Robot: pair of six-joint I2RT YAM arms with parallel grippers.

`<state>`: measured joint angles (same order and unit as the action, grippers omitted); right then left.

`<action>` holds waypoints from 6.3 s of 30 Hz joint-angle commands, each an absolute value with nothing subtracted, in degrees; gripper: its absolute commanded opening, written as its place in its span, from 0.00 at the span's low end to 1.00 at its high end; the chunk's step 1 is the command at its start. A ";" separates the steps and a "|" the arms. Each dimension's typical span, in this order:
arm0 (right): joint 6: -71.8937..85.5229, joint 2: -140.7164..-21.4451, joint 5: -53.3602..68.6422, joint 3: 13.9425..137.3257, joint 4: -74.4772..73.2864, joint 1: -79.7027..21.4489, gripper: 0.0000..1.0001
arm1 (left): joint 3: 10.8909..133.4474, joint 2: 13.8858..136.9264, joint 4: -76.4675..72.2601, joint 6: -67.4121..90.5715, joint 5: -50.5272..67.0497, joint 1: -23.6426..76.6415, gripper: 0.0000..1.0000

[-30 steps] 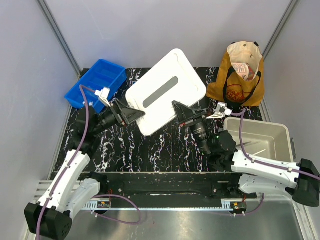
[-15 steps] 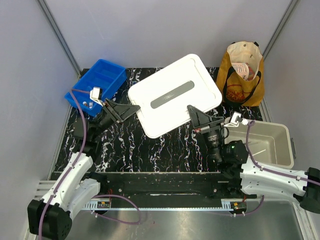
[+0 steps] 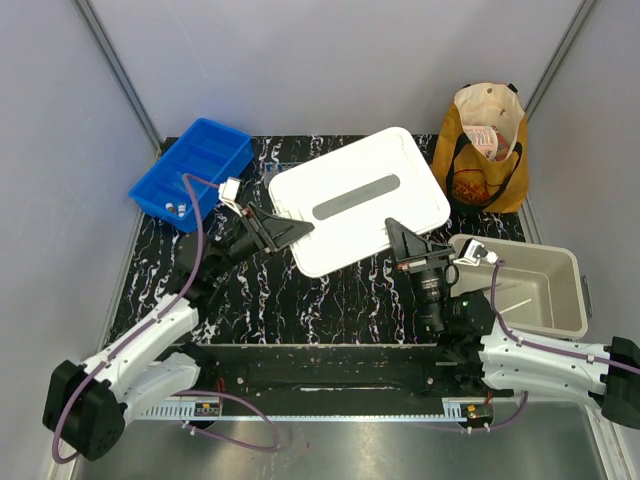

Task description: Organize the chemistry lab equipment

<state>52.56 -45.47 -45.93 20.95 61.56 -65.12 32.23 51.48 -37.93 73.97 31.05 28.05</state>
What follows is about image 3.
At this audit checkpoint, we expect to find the beige plastic tub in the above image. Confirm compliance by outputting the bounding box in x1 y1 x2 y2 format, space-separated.
479 237 588 340

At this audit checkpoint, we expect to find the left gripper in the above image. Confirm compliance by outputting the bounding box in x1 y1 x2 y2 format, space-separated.
209 202 315 280

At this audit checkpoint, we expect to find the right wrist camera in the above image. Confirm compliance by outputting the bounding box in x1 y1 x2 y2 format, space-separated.
453 238 505 267

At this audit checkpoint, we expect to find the yellow tote bag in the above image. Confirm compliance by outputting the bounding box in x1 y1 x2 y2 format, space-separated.
431 82 529 214

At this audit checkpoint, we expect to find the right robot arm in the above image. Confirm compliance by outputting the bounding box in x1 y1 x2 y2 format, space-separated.
385 218 639 429

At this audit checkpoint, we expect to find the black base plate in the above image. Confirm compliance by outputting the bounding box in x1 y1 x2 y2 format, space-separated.
160 343 514 419

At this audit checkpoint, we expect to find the blue divided plastic bin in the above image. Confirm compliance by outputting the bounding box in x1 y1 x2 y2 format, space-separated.
129 118 254 233

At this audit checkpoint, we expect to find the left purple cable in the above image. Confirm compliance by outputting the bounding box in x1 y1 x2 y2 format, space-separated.
52 173 281 464

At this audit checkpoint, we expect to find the package in tote bag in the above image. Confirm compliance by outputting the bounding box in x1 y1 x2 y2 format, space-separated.
463 125 509 162

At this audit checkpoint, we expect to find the clear test tube rack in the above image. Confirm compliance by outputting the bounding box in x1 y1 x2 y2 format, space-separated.
265 162 300 176

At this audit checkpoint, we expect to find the clear plastic pipette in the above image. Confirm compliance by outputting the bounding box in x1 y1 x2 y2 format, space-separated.
169 174 186 192
498 298 532 315

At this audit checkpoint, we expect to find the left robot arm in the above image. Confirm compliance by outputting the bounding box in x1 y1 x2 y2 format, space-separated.
42 204 314 465

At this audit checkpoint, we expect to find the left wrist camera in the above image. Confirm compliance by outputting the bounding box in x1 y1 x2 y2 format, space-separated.
218 177 246 217

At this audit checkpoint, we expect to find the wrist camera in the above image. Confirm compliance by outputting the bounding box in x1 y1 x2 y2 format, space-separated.
453 238 505 267
218 177 246 217

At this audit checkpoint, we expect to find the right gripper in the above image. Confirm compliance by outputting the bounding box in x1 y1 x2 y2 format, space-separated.
383 219 455 333

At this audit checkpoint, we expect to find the white rectangular lid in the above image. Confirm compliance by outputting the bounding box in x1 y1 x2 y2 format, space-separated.
268 127 451 278

